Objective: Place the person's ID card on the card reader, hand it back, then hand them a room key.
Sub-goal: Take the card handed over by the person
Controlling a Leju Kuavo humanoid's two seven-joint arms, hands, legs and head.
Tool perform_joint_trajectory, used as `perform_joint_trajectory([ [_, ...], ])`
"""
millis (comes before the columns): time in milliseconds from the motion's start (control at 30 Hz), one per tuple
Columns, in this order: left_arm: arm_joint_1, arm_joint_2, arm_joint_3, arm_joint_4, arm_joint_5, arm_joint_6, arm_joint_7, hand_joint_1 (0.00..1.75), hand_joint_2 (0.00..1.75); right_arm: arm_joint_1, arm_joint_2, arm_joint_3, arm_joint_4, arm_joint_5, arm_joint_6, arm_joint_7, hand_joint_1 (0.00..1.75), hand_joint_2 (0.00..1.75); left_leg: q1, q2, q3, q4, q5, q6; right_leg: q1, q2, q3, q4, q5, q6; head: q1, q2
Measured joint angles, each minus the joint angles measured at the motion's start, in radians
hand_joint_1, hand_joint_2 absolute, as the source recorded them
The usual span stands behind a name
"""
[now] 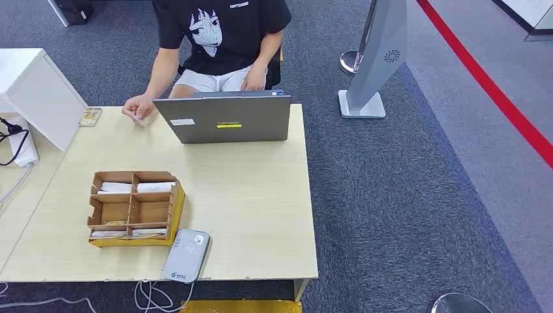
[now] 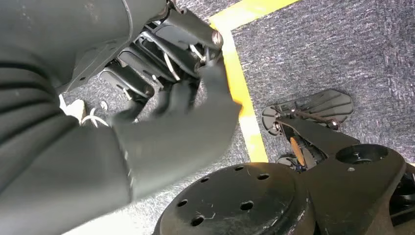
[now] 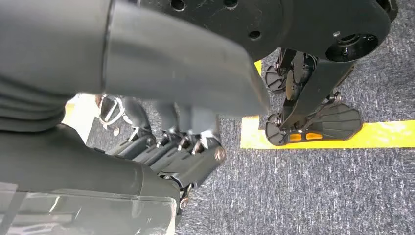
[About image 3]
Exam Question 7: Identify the black robot shin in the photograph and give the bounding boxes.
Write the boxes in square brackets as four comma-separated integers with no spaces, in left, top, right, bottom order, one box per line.
[280,48,356,130]

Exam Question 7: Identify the clear plastic shield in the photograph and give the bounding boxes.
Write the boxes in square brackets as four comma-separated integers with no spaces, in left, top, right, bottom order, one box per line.
[0,181,178,235]

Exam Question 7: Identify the black robot foot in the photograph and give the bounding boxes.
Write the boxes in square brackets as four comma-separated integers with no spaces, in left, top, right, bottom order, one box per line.
[265,103,364,147]
[265,48,320,102]

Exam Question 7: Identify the yellow floor tape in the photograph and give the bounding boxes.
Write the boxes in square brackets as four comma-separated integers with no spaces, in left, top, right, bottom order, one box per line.
[240,60,415,150]

